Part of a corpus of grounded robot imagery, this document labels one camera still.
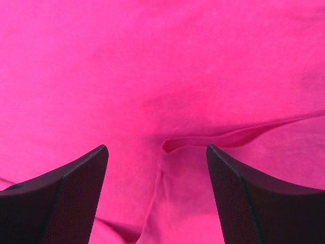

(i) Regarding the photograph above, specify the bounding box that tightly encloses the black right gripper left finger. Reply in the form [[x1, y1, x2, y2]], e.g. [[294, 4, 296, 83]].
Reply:
[[1, 145, 109, 244]]

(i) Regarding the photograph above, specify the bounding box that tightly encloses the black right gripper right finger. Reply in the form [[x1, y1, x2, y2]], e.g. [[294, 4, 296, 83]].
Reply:
[[206, 144, 324, 244]]

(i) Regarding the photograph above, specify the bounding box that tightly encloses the pink t-shirt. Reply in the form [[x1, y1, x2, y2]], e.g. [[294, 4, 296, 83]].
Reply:
[[1, 1, 324, 243]]

